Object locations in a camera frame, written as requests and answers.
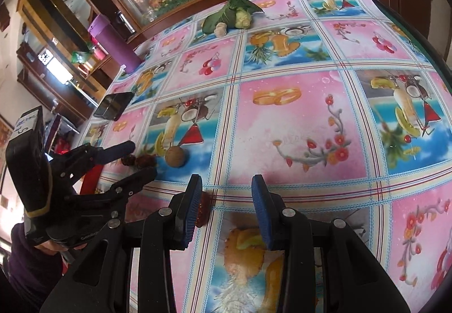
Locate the red box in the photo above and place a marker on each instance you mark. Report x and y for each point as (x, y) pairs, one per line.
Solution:
(90, 180)

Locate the person's left forearm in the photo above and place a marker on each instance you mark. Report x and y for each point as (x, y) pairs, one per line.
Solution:
(30, 270)

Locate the green leafy vegetable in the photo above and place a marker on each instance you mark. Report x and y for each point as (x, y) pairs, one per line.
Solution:
(227, 9)

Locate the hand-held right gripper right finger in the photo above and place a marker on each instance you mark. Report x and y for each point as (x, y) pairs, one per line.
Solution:
(263, 207)

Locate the beige ginger root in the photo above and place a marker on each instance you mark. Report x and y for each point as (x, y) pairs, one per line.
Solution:
(220, 29)

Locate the brown kiwi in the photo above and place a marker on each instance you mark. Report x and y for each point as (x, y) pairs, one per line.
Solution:
(175, 156)

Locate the black phone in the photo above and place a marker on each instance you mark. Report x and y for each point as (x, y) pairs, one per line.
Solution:
(113, 105)

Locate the pale green cabbage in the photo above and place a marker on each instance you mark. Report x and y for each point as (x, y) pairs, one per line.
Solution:
(243, 18)

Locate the wooden shelf unit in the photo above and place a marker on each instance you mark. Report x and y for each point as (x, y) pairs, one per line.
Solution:
(60, 80)

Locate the purple tumbler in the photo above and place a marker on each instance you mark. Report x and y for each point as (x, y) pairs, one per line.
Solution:
(113, 45)

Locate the green plastic bag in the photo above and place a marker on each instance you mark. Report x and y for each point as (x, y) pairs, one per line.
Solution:
(82, 57)

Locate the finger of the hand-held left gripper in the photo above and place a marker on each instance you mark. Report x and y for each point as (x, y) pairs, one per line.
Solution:
(116, 152)
(141, 177)

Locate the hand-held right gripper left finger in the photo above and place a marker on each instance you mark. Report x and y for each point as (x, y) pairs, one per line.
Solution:
(192, 207)

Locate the dark wooden cabinet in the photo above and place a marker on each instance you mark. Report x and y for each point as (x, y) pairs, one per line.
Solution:
(409, 2)

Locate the red date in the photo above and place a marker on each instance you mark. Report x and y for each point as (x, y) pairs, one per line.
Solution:
(203, 209)

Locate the person's left hand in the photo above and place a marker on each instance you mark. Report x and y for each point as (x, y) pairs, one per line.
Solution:
(53, 246)

